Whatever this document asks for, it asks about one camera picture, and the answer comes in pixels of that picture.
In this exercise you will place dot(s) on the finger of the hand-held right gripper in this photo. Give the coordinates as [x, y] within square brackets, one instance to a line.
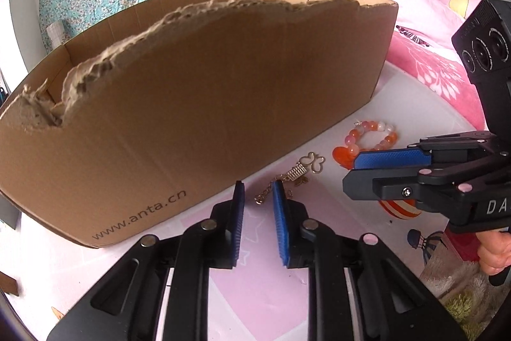
[383, 185]
[387, 159]

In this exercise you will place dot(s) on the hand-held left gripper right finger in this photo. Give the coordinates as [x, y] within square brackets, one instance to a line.
[279, 221]

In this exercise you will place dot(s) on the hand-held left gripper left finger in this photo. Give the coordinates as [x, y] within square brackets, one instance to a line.
[238, 221]

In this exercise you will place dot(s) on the torn brown cardboard box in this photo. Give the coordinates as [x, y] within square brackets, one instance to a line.
[199, 105]

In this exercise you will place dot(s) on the person's right hand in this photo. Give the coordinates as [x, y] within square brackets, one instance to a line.
[495, 251]

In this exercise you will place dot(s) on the pink printed blanket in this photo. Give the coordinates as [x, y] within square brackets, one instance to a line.
[419, 57]

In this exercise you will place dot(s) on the person's red clothing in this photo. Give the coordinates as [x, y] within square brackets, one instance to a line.
[461, 245]

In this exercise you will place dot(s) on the grey cabinet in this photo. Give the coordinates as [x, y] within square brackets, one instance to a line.
[8, 211]

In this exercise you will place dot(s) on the small brown box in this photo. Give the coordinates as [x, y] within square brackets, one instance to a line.
[8, 283]

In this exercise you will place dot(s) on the rolled white paper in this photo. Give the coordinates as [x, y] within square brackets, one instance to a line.
[56, 35]

